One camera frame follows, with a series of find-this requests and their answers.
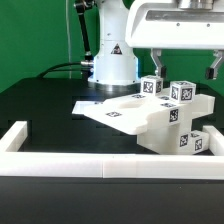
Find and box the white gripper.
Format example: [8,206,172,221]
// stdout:
[125,0,224,80]

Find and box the white chair back bar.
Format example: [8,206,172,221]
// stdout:
[160,94,215,125]

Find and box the white chair back part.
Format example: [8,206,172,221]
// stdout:
[82,92,184,136]

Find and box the white tag sheet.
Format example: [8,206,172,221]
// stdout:
[72,101,101,115]

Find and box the black camera stand pole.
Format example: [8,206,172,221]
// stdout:
[74,0,95,65]

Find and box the black cable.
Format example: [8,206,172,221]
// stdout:
[36,61,92,79]

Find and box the white U-shaped fence frame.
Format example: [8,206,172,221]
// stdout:
[0,121,224,180]

